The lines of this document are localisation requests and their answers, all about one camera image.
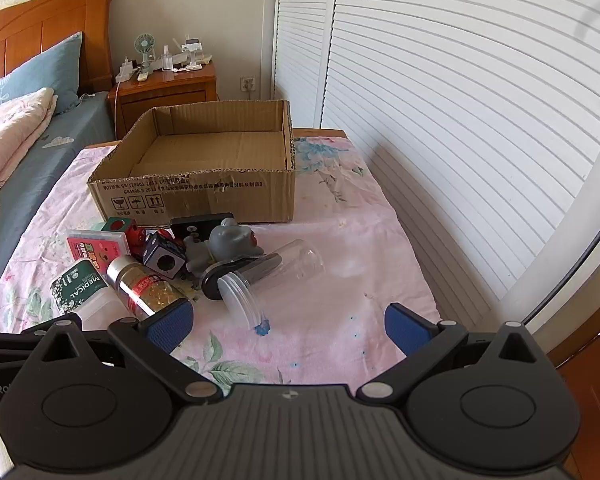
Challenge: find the pink floral quilt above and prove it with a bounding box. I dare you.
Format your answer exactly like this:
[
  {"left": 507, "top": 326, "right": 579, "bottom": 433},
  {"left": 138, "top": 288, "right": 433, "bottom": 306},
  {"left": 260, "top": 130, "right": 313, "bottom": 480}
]
[{"left": 0, "top": 87, "right": 58, "bottom": 233}]

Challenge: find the white power strip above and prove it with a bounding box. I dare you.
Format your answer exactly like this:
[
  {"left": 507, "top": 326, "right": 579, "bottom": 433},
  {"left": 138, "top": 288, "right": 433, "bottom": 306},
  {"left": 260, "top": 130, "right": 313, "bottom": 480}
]
[{"left": 115, "top": 55, "right": 141, "bottom": 83}]

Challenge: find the blue bedsheet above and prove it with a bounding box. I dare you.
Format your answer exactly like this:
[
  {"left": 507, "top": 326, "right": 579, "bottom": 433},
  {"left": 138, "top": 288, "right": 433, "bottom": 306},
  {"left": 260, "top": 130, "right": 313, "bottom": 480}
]
[{"left": 0, "top": 91, "right": 118, "bottom": 311}]

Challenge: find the blue pillow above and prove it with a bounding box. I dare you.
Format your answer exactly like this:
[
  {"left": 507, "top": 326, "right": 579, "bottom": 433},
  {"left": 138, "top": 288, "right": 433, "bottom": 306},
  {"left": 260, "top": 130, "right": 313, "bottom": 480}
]
[{"left": 0, "top": 31, "right": 83, "bottom": 113}]

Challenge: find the white louvered closet door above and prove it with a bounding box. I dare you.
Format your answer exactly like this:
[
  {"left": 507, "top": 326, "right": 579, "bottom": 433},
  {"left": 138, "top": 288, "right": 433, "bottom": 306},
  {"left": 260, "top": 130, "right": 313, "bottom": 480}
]
[
  {"left": 272, "top": 0, "right": 341, "bottom": 128},
  {"left": 320, "top": 0, "right": 600, "bottom": 311}
]

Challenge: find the black phone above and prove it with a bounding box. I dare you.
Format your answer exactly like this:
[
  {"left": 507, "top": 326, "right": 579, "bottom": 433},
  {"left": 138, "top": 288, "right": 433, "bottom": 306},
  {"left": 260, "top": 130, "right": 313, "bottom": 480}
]
[{"left": 170, "top": 214, "right": 237, "bottom": 247}]

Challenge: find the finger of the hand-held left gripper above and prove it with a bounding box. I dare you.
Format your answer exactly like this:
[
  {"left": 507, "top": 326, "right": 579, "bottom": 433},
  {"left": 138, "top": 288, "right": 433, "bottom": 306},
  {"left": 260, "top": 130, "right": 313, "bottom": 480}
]
[{"left": 0, "top": 325, "right": 57, "bottom": 363}]

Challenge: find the small green desk fan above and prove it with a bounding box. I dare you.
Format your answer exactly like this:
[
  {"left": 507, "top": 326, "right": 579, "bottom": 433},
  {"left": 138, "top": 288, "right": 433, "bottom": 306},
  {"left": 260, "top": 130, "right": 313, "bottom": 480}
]
[{"left": 134, "top": 34, "right": 156, "bottom": 68}]

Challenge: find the clear plastic jar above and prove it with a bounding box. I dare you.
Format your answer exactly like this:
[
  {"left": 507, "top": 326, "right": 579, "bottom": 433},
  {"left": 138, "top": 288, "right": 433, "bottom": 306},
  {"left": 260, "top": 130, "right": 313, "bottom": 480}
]
[{"left": 216, "top": 239, "right": 326, "bottom": 325}]

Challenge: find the pink floral tablecloth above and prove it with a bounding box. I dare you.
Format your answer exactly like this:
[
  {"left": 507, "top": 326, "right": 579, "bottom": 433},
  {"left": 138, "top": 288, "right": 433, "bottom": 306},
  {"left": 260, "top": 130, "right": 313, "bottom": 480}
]
[{"left": 0, "top": 135, "right": 443, "bottom": 411}]

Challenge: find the white bottle with green label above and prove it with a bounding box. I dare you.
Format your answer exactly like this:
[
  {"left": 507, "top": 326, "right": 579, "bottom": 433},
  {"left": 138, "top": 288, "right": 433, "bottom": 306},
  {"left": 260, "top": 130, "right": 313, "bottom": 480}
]
[{"left": 50, "top": 259, "right": 132, "bottom": 328}]

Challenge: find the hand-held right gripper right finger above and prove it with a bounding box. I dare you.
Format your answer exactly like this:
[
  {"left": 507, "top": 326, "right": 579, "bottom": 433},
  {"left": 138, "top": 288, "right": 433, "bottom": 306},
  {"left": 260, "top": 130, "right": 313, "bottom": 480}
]
[{"left": 356, "top": 302, "right": 557, "bottom": 404}]

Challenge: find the grey toy figure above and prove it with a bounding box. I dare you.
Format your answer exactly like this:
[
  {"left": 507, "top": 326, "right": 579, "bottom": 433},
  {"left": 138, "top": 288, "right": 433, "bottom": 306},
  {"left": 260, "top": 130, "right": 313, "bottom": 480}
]
[{"left": 182, "top": 217, "right": 266, "bottom": 277}]

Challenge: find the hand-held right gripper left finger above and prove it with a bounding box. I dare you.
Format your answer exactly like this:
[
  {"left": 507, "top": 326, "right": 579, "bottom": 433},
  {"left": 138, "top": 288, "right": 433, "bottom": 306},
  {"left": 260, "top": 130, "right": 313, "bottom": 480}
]
[{"left": 22, "top": 298, "right": 221, "bottom": 406}]

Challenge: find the clear capsule bottle silver cap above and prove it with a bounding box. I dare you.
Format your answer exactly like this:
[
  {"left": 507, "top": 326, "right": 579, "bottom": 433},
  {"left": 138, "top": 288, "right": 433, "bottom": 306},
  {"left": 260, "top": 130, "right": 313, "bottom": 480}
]
[{"left": 106, "top": 255, "right": 188, "bottom": 322}]

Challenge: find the red toy train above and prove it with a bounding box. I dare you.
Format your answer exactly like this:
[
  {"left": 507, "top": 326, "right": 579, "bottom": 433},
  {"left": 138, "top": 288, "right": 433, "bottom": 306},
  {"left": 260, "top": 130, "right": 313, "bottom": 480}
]
[{"left": 102, "top": 216, "right": 149, "bottom": 261}]

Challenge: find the pink card box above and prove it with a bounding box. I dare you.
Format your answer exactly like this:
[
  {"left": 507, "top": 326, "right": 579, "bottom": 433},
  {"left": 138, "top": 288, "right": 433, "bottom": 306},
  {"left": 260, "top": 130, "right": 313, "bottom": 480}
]
[{"left": 66, "top": 229, "right": 131, "bottom": 265}]

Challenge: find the white phone stand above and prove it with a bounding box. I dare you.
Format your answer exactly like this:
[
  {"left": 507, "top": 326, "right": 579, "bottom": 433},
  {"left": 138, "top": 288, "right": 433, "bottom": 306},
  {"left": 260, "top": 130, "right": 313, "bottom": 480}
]
[{"left": 180, "top": 35, "right": 213, "bottom": 71}]

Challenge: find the brown cardboard box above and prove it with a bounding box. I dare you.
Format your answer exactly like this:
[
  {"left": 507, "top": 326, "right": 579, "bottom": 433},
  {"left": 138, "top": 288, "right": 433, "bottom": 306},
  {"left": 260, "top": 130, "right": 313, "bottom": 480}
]
[{"left": 86, "top": 100, "right": 297, "bottom": 224}]

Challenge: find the wooden bed headboard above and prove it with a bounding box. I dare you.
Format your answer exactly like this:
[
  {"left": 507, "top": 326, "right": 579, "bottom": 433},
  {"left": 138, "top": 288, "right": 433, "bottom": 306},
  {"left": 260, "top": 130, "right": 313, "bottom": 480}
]
[{"left": 0, "top": 0, "right": 115, "bottom": 93}]

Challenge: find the dark cube toy car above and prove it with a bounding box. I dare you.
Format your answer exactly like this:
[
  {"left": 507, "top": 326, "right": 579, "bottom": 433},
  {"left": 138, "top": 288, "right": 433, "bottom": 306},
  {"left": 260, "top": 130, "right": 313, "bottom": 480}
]
[{"left": 142, "top": 228, "right": 188, "bottom": 281}]

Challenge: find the wooden nightstand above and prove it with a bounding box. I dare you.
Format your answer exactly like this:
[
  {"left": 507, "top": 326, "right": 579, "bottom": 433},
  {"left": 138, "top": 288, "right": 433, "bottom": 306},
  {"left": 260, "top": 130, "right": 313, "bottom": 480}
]
[{"left": 107, "top": 57, "right": 218, "bottom": 141}]

